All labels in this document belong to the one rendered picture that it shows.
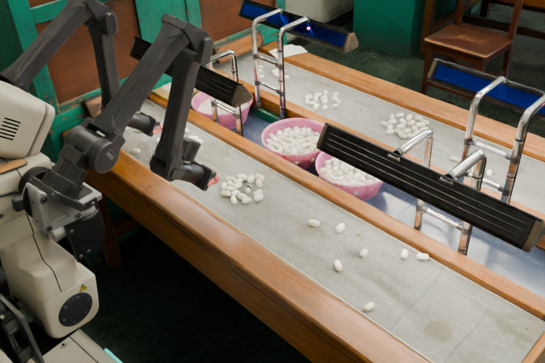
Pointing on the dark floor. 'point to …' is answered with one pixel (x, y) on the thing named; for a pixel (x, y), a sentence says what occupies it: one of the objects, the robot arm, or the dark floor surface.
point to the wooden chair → (464, 43)
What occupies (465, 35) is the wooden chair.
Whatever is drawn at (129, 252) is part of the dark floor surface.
